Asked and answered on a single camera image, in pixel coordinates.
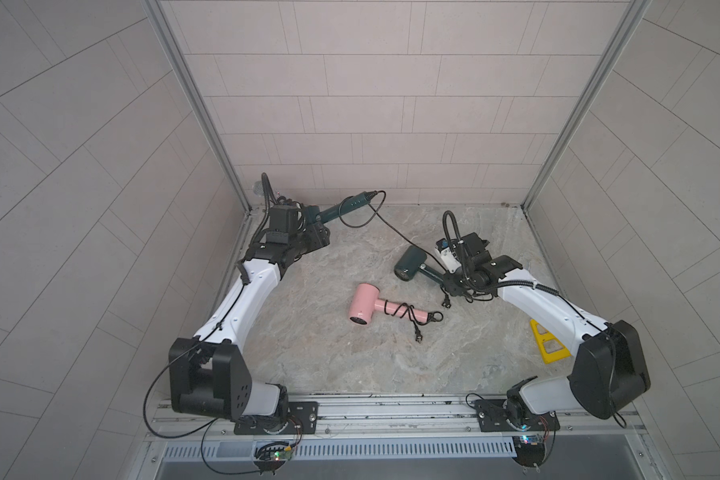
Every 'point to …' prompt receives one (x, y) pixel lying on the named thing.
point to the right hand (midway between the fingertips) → (446, 276)
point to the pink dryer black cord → (435, 316)
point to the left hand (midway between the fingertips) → (324, 229)
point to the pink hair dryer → (366, 302)
